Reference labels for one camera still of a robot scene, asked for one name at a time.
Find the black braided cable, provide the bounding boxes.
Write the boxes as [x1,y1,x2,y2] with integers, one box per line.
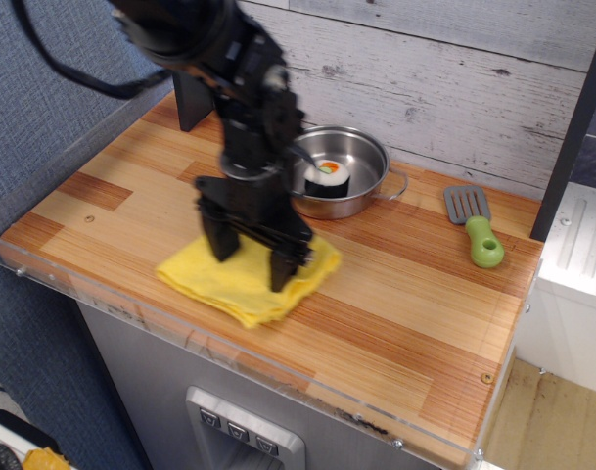
[11,0,169,102]

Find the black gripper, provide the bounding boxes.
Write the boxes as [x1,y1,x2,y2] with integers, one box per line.
[195,171,313,293]

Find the yellow cloth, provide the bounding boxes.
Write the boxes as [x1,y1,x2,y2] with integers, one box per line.
[156,236,342,328]

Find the stainless steel pot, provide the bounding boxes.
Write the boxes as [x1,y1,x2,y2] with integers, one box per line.
[292,125,409,219]

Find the toy sushi roll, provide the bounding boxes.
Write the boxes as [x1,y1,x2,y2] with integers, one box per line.
[304,160,350,199]

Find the silver cabinet with dispenser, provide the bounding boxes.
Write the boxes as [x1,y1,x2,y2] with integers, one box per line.
[74,299,455,470]

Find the grey spatula green handle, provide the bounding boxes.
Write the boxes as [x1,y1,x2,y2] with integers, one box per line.
[443,185,505,268]

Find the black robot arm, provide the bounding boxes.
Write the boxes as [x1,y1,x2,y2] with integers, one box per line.
[114,1,313,292]

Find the yellow object at corner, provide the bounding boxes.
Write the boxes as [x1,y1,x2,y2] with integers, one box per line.
[23,447,71,470]

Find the white toy sink unit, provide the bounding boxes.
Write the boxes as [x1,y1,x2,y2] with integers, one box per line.
[515,183,596,391]

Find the black right post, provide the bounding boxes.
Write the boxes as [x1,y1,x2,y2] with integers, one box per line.
[529,49,596,242]

